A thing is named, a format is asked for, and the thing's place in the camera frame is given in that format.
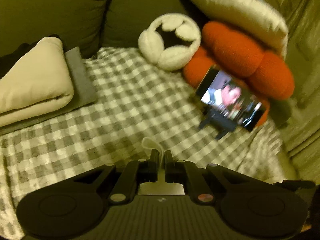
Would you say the white Pooh t-shirt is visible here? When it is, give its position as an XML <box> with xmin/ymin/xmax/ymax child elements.
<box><xmin>138</xmin><ymin>136</ymin><xmax>186</xmax><ymax>196</ymax></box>

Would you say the black phone stand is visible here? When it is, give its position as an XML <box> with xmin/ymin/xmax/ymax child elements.
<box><xmin>199</xmin><ymin>107</ymin><xmax>237</xmax><ymax>141</ymax></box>

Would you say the grey checkered bed quilt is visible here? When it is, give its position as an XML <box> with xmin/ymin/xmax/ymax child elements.
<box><xmin>1</xmin><ymin>48</ymin><xmax>286</xmax><ymax>239</ymax></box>

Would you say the smartphone playing video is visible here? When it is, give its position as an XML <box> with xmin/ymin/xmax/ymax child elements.
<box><xmin>196</xmin><ymin>67</ymin><xmax>269</xmax><ymax>132</ymax></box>

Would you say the folded grey cloth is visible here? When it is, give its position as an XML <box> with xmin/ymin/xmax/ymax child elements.
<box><xmin>1</xmin><ymin>47</ymin><xmax>98</xmax><ymax>135</ymax></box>

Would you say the grey star curtain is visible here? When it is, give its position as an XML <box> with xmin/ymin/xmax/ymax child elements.
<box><xmin>265</xmin><ymin>0</ymin><xmax>319</xmax><ymax>183</ymax></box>

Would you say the white flower plush cushion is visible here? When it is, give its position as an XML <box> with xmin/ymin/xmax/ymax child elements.
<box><xmin>138</xmin><ymin>13</ymin><xmax>201</xmax><ymax>72</ymax></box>

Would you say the red knitted cushion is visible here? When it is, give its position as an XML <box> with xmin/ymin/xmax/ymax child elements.
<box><xmin>182</xmin><ymin>21</ymin><xmax>295</xmax><ymax>127</ymax></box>

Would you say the folded beige blanket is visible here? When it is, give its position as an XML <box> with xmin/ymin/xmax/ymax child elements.
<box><xmin>1</xmin><ymin>36</ymin><xmax>74</xmax><ymax>127</ymax></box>

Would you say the beige pillow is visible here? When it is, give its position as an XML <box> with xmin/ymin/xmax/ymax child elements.
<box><xmin>190</xmin><ymin>0</ymin><xmax>289</xmax><ymax>58</ymax></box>

